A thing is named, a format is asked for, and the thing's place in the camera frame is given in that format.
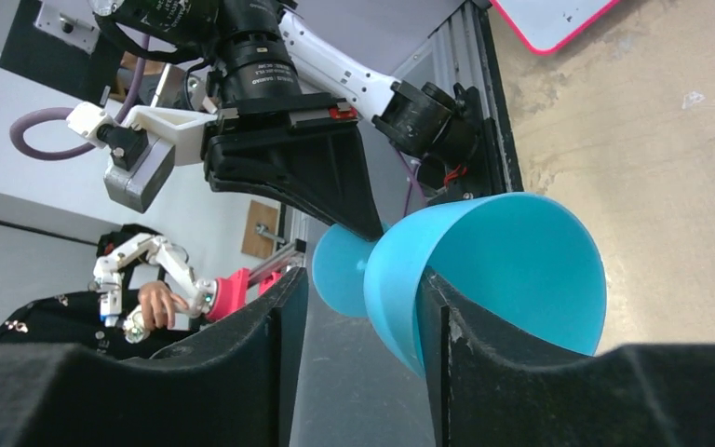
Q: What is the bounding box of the person in background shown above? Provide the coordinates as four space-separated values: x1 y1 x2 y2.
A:
0 223 206 360

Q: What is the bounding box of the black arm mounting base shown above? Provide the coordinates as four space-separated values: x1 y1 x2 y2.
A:
425 0 525 205

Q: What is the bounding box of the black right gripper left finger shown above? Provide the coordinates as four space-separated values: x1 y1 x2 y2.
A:
0 267 308 446

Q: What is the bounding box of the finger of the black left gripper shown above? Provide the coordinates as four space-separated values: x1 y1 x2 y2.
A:
202 127 384 241

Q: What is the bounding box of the aluminium frame rail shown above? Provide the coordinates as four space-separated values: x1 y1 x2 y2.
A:
394 1 498 116

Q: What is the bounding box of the pink framed whiteboard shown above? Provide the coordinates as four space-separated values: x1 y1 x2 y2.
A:
490 0 620 55

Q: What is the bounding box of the wooden board in background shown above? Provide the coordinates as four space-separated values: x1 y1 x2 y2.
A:
240 200 279 260

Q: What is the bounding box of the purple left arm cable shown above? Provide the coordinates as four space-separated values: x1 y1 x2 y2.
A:
9 34 152 163

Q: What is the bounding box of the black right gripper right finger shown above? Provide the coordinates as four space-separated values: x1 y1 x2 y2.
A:
416 269 715 446

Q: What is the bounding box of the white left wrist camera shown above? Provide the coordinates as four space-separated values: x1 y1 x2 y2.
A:
66 102 216 213

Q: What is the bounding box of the blue wine glass row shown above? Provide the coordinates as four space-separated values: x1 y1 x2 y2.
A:
312 193 607 374

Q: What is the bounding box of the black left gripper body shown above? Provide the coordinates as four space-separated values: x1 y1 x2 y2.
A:
203 93 359 148

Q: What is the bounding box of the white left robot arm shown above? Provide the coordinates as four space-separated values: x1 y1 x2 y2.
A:
66 1 479 241

